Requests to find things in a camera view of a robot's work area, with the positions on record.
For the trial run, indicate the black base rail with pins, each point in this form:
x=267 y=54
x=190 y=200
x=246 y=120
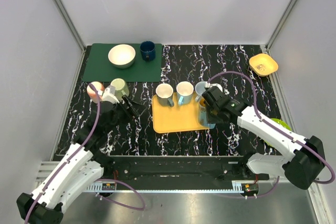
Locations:
x=137 y=167

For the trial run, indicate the beige mug blue inside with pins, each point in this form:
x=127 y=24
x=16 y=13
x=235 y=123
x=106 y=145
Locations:
x=202 y=116

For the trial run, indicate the dark blue mug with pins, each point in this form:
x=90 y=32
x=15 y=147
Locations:
x=147 y=49

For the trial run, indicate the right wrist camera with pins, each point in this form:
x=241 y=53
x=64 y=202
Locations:
x=208 y=85

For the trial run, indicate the lime green plate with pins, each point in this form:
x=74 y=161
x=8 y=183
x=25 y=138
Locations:
x=282 y=123

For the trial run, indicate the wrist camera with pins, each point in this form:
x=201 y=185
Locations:
x=208 y=85
x=108 y=95

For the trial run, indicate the orange rectangular tray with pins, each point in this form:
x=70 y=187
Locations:
x=176 y=119

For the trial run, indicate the light green mug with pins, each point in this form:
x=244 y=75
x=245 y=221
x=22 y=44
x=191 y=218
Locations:
x=121 y=88

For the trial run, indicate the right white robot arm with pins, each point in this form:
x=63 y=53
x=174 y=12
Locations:
x=301 y=159

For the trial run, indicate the orange square dish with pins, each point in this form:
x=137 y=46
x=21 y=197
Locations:
x=263 y=64

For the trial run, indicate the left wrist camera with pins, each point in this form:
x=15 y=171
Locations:
x=108 y=95

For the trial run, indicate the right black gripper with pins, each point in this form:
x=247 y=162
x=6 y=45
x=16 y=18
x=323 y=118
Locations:
x=211 y=118

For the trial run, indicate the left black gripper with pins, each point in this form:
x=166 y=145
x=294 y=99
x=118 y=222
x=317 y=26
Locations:
x=128 y=106

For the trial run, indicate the cream bowl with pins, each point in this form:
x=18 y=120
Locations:
x=122 y=56

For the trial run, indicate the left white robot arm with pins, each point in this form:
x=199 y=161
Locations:
x=82 y=165

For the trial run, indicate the white footed mug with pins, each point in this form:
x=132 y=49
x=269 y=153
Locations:
x=200 y=88

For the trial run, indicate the dark green mat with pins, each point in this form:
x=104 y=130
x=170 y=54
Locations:
x=99 y=68

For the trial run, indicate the pink mug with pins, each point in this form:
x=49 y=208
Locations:
x=92 y=88

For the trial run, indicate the clear glass mug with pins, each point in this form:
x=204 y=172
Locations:
x=164 y=93

